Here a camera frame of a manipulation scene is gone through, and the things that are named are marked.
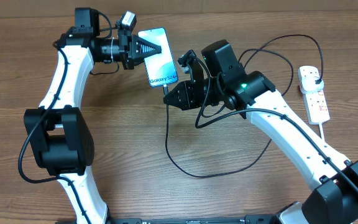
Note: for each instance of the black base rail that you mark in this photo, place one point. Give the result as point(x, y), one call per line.
point(191, 221)

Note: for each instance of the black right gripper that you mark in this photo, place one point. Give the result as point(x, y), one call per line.
point(187, 91)

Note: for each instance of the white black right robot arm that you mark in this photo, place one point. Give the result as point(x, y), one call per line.
point(218, 76)

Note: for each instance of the white charger plug adapter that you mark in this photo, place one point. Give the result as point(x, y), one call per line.
point(310, 85)

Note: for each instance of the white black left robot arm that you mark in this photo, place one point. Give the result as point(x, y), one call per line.
point(59, 145)

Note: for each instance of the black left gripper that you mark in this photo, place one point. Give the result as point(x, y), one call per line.
point(130, 47)

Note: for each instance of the white power extension strip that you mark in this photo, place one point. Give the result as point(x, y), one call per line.
point(315, 103)

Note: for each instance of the Samsung Galaxy smartphone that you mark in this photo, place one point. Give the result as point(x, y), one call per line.
point(160, 67)

